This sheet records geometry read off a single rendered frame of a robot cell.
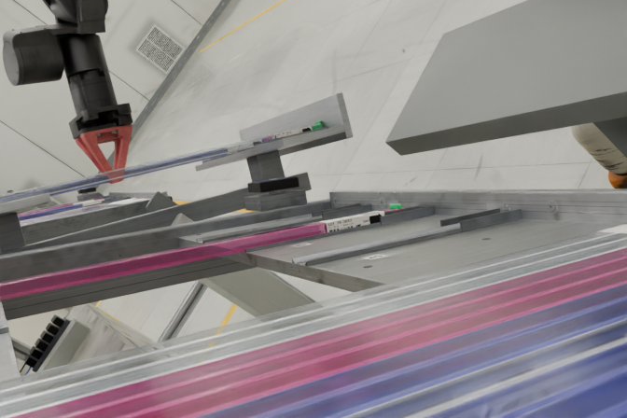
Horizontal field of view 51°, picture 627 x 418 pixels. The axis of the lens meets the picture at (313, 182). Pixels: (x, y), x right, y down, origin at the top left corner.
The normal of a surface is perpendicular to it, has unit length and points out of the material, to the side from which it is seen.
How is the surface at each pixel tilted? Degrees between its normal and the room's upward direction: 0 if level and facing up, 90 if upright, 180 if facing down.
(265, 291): 90
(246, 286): 90
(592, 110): 90
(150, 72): 90
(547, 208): 42
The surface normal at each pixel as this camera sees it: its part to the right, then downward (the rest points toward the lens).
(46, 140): 0.46, -0.01
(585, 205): -0.88, 0.14
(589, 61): -0.73, -0.57
